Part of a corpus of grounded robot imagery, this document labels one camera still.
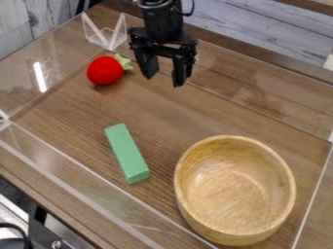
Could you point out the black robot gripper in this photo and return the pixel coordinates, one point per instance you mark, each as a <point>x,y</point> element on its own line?
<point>162,38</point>

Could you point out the red plush strawberry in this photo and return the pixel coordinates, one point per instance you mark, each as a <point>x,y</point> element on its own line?
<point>107,69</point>

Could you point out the round wooden bowl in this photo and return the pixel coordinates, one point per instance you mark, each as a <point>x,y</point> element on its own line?
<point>235,189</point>

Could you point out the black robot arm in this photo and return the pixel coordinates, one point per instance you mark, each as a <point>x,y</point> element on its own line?
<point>162,2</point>

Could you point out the green rectangular block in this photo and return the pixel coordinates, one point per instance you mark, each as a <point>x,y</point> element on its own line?
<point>131,162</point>

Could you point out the clear acrylic enclosure wall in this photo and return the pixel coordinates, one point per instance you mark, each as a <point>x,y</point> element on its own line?
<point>107,216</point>

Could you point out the black table leg bracket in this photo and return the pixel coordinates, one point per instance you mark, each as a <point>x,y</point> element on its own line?
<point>41,237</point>

